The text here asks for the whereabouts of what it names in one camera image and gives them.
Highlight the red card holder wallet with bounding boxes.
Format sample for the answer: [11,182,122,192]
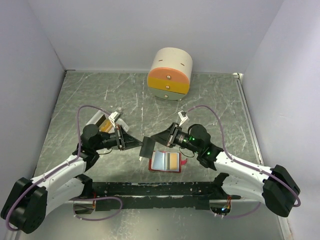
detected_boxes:
[148,151,188,173]

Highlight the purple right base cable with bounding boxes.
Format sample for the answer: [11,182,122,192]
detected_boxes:
[214,201,262,219]

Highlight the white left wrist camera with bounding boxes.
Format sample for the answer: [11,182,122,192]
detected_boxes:
[108,111,121,128]

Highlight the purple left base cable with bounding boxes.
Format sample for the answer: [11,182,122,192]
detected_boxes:
[72,196,123,222]

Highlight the aluminium frame rail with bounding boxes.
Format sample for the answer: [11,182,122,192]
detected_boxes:
[232,72,264,165]

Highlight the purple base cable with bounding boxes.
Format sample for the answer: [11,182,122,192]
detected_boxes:
[214,201,262,219]
[72,196,123,222]

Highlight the round three-drawer mini cabinet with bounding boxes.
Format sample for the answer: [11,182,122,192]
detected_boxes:
[147,47,193,101]

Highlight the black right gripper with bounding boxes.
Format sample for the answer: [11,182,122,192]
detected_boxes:
[150,122,201,154]

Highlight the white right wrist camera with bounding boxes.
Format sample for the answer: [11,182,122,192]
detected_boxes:
[178,110,189,127]

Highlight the orange credit card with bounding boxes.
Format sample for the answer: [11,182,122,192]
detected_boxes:
[167,152,179,172]

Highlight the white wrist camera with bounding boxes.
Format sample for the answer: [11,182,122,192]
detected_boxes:
[178,110,189,127]
[108,111,121,128]

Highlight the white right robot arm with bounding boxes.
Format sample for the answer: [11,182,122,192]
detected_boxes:
[151,122,301,217]

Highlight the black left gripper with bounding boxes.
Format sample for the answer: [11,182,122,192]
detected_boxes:
[93,124,143,151]

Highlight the yellow card in tray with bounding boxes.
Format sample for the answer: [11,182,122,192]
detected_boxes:
[99,119,113,133]

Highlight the black credit card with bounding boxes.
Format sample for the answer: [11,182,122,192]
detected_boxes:
[139,136,156,159]

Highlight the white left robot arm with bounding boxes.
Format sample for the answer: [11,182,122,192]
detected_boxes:
[0,124,143,234]

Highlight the white card tray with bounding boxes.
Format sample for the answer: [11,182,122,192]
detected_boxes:
[85,110,130,134]

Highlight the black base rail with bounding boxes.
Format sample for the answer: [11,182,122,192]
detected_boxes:
[93,182,228,211]

